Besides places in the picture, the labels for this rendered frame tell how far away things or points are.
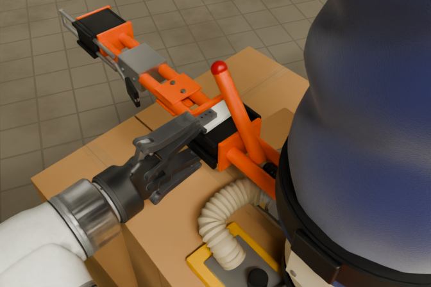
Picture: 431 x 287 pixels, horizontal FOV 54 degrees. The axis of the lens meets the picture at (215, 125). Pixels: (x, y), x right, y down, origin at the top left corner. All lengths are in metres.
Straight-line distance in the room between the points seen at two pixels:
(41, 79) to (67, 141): 0.55
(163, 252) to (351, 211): 0.39
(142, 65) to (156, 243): 0.30
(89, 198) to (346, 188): 0.32
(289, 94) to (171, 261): 1.05
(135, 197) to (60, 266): 0.12
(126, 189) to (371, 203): 0.33
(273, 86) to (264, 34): 1.27
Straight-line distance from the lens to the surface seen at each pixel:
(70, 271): 0.53
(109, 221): 0.55
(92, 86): 2.55
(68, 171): 1.42
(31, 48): 2.96
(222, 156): 0.61
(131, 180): 0.57
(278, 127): 0.85
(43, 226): 0.54
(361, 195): 0.34
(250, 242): 0.67
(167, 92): 0.70
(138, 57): 0.77
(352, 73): 0.29
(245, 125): 0.59
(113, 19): 0.87
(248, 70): 1.69
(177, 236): 0.70
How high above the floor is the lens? 1.61
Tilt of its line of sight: 47 degrees down
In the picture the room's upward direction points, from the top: straight up
